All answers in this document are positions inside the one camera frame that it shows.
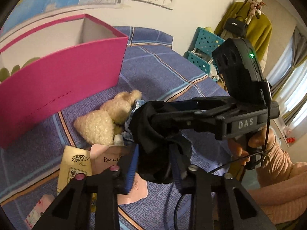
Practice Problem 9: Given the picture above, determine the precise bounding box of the black cloth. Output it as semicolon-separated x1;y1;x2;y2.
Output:
128;100;193;184

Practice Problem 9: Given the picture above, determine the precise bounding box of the person's right hand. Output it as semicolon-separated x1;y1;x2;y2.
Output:
227;127;270;167

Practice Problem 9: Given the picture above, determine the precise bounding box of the yellow tissue pack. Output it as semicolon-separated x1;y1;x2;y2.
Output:
57;145;98;213

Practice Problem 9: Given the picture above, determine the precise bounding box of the floral tissue pack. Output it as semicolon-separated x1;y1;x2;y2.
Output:
24;194;57;229

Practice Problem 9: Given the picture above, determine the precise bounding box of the hanging plush toy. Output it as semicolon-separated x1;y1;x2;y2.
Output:
248;0;265;20

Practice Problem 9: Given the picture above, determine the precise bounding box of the grey and olive curtain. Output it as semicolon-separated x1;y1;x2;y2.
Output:
266;26;307;126

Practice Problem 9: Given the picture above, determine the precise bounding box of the cream teddy bear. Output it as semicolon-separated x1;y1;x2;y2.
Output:
73;89;144;147

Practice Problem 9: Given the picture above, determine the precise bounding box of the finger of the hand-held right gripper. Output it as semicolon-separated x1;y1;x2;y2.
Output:
147;109;223;140
165;95;238;116

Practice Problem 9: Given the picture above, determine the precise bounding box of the black handbag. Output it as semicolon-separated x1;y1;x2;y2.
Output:
223;15;249;39

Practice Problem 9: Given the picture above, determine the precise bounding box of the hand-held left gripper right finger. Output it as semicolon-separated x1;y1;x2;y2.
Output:
169;146;277;230

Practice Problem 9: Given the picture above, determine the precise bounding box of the blue gingham cloth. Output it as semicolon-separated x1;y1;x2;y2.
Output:
121;99;147;142

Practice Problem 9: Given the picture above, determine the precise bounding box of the pink pouch with white cap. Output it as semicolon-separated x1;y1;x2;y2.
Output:
90;135;148;206

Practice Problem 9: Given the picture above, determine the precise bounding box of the pink cardboard box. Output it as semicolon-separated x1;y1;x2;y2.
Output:
0;14;129;149

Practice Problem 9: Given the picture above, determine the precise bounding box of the black cable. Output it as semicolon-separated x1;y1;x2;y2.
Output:
174;193;187;230
207;80;273;174

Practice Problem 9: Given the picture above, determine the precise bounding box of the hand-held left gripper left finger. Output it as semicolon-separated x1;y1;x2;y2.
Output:
31;146;140;230

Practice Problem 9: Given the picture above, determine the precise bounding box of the teal plastic basket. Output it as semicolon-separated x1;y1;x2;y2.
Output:
192;27;226;53
187;51;214;74

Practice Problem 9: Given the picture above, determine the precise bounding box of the olive green coat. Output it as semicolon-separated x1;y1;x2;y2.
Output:
213;1;273;73

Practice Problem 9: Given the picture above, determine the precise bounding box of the blue plaid bed sheet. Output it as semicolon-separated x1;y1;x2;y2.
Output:
0;25;243;230

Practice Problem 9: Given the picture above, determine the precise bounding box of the person's right forearm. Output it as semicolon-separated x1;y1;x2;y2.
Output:
247;127;307;225

